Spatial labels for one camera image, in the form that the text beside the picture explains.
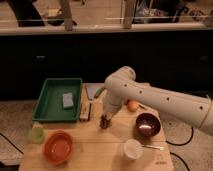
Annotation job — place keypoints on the dark red grape bunch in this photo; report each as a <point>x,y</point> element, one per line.
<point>105,122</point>

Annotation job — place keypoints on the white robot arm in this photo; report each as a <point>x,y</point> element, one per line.
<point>121,85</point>

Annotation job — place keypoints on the dark purple bowl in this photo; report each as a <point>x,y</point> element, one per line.
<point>147,125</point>

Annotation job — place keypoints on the red bowl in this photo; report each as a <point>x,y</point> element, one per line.
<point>58,147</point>

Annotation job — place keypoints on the knife with grey blade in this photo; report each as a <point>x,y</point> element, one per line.
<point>91,89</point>

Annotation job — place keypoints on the orange fruit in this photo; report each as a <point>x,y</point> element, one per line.
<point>132,105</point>

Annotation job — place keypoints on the grey sponge block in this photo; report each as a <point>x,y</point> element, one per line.
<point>67,100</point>

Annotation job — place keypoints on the wooden table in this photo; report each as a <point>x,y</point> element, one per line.
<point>95,149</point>

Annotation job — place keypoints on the green plastic tray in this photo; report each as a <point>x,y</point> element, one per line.
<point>49,107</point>

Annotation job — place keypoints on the white cup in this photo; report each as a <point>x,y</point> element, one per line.
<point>132,149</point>

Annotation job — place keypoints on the silver spoon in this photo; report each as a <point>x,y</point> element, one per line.
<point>153,147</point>

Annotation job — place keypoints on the small green cup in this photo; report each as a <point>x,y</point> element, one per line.
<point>36,135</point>

